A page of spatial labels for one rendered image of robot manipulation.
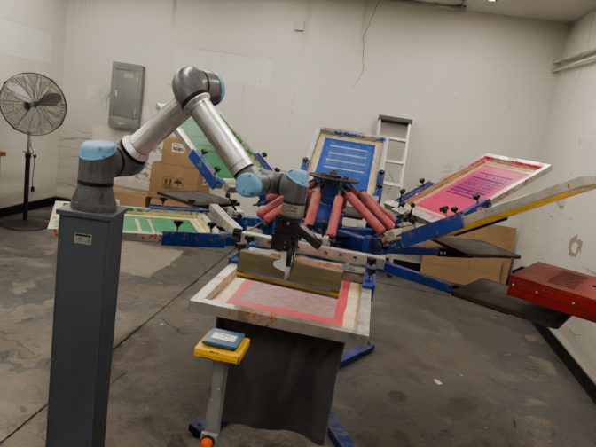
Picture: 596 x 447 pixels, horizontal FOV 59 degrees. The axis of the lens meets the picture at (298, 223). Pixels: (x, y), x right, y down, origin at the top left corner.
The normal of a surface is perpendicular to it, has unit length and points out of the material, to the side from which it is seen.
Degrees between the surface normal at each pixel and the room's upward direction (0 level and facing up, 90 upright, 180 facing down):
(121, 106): 90
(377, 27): 90
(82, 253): 90
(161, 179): 90
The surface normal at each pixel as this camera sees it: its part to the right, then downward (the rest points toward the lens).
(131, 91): -0.15, 0.18
